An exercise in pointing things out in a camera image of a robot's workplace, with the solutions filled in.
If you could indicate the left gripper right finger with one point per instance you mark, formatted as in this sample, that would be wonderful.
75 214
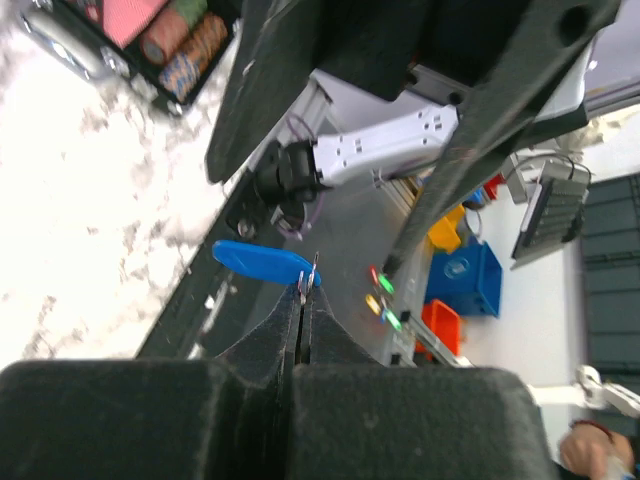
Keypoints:
353 418

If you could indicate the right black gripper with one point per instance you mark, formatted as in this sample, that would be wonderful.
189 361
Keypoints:
373 44

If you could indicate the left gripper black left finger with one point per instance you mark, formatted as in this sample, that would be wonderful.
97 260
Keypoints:
220 418

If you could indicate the blue key tag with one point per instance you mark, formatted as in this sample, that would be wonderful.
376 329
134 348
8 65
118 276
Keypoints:
260 262

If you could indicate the person hand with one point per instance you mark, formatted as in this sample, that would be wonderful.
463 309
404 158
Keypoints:
586 449

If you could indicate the orange storage bin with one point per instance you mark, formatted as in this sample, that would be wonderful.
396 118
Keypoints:
445 323

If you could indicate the blue storage bin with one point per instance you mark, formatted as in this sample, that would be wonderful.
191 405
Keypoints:
469 281

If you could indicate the yellow storage bin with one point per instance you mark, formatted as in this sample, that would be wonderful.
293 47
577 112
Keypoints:
443 234

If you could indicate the green poker chip roll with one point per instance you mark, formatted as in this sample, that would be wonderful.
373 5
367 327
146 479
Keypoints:
190 10

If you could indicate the blue orange chip roll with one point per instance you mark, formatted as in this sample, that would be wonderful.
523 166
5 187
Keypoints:
192 59

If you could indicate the red playing card deck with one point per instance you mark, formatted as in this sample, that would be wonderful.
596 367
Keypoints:
123 20

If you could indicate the black poker chip case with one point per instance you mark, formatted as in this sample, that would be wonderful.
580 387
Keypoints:
73 32

